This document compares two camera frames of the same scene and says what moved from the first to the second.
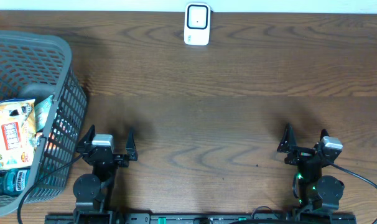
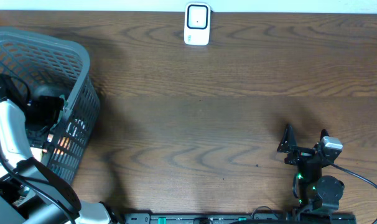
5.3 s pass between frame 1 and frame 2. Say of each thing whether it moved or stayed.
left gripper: moved
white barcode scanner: stayed
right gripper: stayed
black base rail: stayed
